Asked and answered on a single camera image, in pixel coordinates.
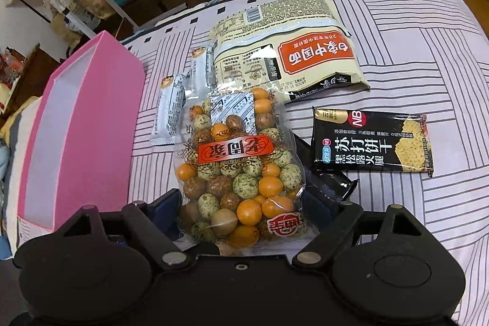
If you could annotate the black cracker packet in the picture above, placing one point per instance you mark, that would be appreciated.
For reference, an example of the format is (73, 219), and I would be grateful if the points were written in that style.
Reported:
(366, 146)

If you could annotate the clear bag of coated peanuts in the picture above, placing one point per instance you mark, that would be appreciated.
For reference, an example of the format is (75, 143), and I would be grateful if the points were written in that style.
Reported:
(237, 173)

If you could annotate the small black snack packet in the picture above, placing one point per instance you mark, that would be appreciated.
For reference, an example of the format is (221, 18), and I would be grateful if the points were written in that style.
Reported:
(324, 182)

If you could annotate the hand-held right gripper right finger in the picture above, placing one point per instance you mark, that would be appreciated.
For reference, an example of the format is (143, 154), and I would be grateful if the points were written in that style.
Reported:
(324, 209)

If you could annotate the cream noodle packet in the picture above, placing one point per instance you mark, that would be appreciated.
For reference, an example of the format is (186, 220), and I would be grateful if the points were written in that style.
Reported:
(275, 47)

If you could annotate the pink storage box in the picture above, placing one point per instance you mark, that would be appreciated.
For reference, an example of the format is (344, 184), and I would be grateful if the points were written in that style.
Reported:
(91, 112)

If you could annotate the white snack bar wrapper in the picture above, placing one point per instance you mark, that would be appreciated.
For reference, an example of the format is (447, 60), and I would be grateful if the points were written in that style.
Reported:
(200, 64)
(168, 112)

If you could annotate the striped grey bedsheet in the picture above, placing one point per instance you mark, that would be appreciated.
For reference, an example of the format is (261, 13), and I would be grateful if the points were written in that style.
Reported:
(401, 81)

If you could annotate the dark wooden cabinet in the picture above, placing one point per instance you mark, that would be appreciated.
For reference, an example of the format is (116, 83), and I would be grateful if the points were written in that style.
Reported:
(26, 77)

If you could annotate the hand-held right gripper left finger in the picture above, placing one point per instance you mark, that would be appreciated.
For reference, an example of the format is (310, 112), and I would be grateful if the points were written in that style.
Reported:
(166, 205)

